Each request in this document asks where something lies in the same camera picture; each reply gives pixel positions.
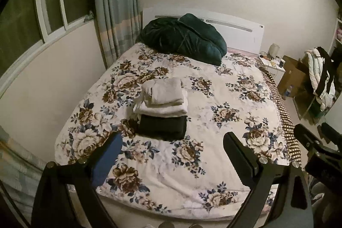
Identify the floral blanket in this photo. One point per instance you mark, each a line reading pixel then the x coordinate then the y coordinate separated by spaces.
pixel 227 91

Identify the brown checkered bed sheet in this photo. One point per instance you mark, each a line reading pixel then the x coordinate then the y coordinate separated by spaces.
pixel 283 115

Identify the white wall shelf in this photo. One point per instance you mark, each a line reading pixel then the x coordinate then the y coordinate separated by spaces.
pixel 337 33

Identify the white window frame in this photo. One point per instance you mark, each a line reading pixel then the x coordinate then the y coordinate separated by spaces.
pixel 50 30

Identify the white nightstand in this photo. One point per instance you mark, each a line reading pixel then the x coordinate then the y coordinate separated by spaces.
pixel 275 71

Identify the cardboard box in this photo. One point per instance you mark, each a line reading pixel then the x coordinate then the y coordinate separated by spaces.
pixel 294 75

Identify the plastic water bottle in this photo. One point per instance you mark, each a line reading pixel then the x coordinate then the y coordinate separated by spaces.
pixel 288 91

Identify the chair with draped clothes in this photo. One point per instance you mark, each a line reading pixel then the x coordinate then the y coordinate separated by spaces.
pixel 314 67

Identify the beige garment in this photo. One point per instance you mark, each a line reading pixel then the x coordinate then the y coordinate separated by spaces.
pixel 165 90

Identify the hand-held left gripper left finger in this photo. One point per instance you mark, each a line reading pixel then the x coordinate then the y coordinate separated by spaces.
pixel 107 158

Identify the pale patterned curtain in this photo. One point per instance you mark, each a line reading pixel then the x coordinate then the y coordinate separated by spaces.
pixel 18 169

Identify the black folded garment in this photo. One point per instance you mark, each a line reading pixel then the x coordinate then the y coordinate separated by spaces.
pixel 160 126

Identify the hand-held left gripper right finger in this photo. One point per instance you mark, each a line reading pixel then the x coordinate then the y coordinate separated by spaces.
pixel 237 161

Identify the striped grey-green curtain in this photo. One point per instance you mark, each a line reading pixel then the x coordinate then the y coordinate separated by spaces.
pixel 115 3

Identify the pink bed sheet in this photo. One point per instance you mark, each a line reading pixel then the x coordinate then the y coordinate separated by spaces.
pixel 240 51

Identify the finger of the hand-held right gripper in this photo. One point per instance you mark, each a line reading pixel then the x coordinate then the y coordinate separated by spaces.
pixel 332 131
pixel 307 135

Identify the white headboard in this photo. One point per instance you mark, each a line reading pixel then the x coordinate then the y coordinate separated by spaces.
pixel 240 30

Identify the white table lamp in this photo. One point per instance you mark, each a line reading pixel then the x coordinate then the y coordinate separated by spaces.
pixel 273 50

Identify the white folded garment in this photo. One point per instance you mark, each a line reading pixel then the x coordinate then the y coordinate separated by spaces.
pixel 165 110

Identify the dark green quilt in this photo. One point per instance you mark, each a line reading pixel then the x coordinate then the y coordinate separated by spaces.
pixel 181 38

